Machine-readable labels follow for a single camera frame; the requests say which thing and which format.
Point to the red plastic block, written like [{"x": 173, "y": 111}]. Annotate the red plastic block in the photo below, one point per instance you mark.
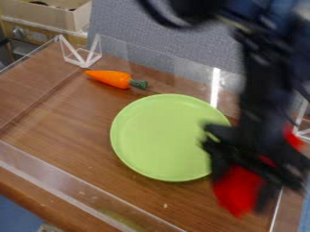
[{"x": 235, "y": 191}]

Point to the cardboard box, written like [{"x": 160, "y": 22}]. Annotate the cardboard box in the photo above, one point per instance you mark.
[{"x": 64, "y": 14}]

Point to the clear acrylic tray wall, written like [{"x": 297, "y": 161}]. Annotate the clear acrylic tray wall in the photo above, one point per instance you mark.
[{"x": 100, "y": 131}]

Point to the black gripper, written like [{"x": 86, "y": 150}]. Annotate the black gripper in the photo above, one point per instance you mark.
[{"x": 255, "y": 145}]

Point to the green plate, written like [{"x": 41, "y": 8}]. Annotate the green plate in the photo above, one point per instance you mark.
[{"x": 155, "y": 135}]

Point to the orange toy carrot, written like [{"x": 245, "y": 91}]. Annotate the orange toy carrot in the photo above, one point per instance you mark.
[{"x": 116, "y": 79}]

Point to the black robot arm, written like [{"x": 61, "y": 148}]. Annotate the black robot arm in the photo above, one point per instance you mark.
[{"x": 271, "y": 29}]

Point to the clear acrylic corner bracket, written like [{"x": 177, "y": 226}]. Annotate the clear acrylic corner bracket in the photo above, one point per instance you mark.
[{"x": 78, "y": 56}]

